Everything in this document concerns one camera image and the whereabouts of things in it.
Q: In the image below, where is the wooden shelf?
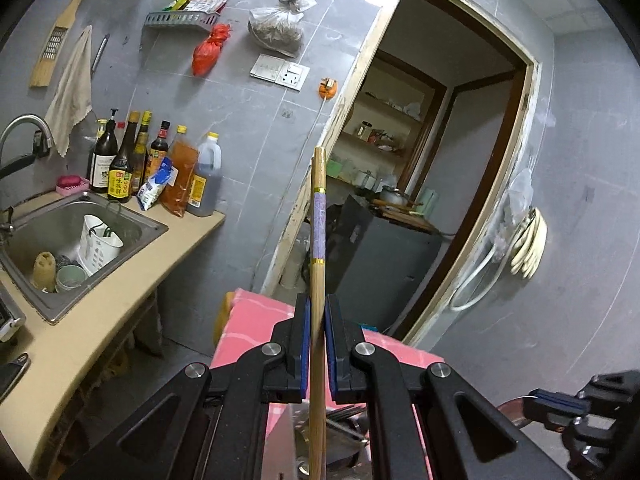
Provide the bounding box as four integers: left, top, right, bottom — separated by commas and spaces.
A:
336, 90, 427, 159

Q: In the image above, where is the clear bag of dried goods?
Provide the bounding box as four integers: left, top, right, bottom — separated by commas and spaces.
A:
247, 0, 318, 59

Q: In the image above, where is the dark sauce bottle yellow cap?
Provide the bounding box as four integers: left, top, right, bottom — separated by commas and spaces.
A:
132, 111, 154, 192

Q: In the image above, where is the metal faucet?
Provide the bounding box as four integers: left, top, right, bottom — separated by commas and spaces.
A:
0, 113, 56, 182

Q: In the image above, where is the blue white seasoning bag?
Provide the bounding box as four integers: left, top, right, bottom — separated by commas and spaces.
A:
136, 156, 180, 212

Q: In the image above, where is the pale green bowl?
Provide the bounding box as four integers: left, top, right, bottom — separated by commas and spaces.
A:
54, 263, 88, 294

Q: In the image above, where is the dark vinegar jug yellow cap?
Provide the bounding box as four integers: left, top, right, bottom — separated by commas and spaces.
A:
186, 131, 224, 219

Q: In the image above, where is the dark sauce bottle red cap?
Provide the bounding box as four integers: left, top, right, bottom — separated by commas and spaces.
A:
147, 120, 172, 181

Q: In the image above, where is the soy sauce bottle yellow label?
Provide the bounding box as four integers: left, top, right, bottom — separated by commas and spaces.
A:
107, 111, 142, 205

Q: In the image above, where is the white hose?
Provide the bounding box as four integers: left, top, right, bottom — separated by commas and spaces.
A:
449, 239, 517, 312

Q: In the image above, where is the red plastic bag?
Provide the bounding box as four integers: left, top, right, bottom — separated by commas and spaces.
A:
191, 22, 232, 78

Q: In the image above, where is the cream coiled hose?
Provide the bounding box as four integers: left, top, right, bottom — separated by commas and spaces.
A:
509, 207, 549, 278

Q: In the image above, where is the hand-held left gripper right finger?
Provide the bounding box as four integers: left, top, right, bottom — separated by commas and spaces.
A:
324, 292, 572, 480

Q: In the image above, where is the white power socket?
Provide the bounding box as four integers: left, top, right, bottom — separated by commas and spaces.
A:
273, 60, 312, 93

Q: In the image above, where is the pink checked tablecloth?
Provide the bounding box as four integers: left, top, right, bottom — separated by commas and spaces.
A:
210, 287, 447, 480

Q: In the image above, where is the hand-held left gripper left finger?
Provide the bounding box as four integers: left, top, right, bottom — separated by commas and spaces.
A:
62, 292, 313, 480

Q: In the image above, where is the white light switch panel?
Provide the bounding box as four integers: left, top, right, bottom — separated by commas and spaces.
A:
249, 52, 289, 83

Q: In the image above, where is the beige hanging towel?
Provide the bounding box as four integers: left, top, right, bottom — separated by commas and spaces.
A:
43, 24, 96, 159

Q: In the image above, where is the stainless steel sink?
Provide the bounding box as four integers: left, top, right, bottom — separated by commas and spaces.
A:
0, 189, 170, 326

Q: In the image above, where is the dark grey cabinet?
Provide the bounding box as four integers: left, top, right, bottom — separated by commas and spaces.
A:
324, 193, 444, 335

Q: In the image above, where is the white utensil holder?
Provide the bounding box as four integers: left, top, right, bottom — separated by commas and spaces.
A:
76, 214, 125, 278

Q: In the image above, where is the yellow sponge brush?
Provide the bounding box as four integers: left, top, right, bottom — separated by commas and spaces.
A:
31, 251, 58, 294

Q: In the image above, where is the grey wall rack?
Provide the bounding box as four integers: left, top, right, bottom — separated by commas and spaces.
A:
141, 9, 222, 32

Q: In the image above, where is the beige kitchen counter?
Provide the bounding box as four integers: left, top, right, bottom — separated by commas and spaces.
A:
0, 187, 228, 477

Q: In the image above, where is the pink soap dish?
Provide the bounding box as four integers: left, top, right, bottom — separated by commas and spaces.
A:
54, 173, 92, 197

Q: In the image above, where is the wooden handled grater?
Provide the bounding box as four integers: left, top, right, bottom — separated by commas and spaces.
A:
27, 0, 103, 90

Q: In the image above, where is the metal peeler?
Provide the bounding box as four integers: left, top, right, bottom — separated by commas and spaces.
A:
90, 33, 111, 80

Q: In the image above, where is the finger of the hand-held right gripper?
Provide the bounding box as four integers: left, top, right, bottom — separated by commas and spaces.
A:
541, 409, 585, 434
529, 388, 592, 413

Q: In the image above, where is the steel pot with lid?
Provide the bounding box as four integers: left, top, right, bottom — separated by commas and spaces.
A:
378, 185, 411, 208

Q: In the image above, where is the wooden chopstick with purple band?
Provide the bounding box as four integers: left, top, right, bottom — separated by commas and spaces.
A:
307, 146, 329, 480

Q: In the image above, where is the wooden door frame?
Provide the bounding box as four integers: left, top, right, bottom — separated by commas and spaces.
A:
259, 0, 544, 350

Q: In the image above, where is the stainless steel container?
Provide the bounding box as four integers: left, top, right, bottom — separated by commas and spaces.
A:
294, 402, 372, 480

